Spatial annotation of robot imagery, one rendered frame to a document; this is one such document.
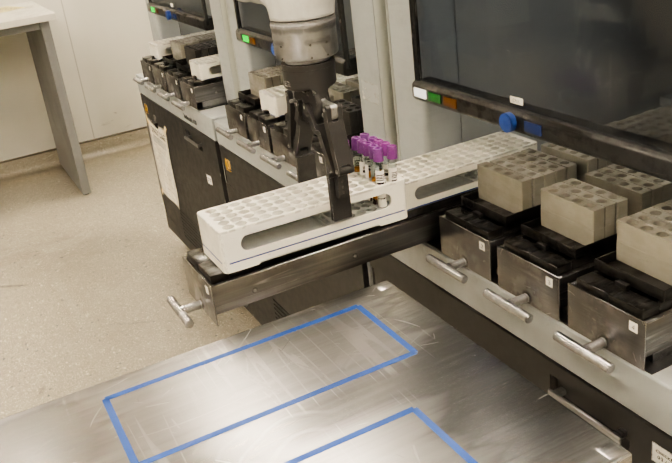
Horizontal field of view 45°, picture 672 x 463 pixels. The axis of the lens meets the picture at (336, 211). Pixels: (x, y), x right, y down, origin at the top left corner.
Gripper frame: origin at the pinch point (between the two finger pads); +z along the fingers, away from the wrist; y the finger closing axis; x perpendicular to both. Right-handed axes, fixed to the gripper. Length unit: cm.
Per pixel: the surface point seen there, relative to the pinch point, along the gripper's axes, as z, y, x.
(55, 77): 29, -295, 2
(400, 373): 10.0, 33.6, -8.1
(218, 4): -14, -122, 29
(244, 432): 10.2, 32.8, -27.1
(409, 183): 5.1, -6.5, 18.6
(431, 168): 4.8, -9.3, 24.9
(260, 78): 3, -94, 28
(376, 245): 13.4, -4.7, 10.4
